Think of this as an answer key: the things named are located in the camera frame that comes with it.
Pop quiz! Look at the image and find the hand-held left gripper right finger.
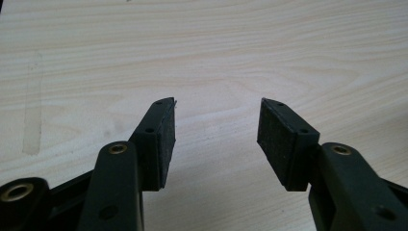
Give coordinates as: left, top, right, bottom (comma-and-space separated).
257, 97, 408, 231

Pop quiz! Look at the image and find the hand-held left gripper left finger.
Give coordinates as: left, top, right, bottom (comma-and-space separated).
76, 96, 177, 231

